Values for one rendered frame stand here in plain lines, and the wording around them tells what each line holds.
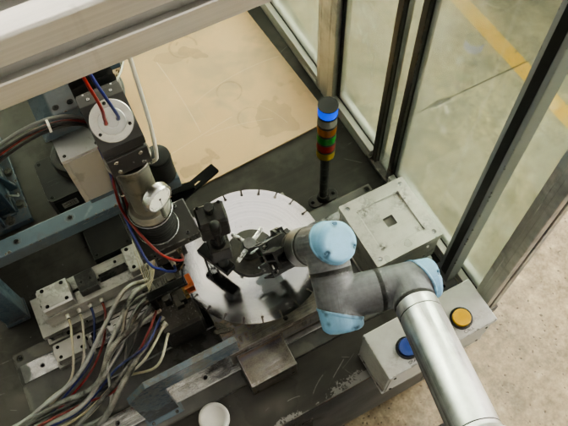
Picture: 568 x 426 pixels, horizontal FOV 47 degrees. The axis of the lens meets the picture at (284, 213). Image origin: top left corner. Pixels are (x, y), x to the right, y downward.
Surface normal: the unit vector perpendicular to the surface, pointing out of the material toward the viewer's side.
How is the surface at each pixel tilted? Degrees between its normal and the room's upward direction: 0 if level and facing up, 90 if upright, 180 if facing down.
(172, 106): 0
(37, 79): 90
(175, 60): 0
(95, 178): 90
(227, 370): 0
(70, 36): 90
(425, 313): 20
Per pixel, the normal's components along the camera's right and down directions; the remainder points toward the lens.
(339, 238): 0.40, -0.12
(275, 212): -0.03, -0.47
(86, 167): 0.47, 0.77
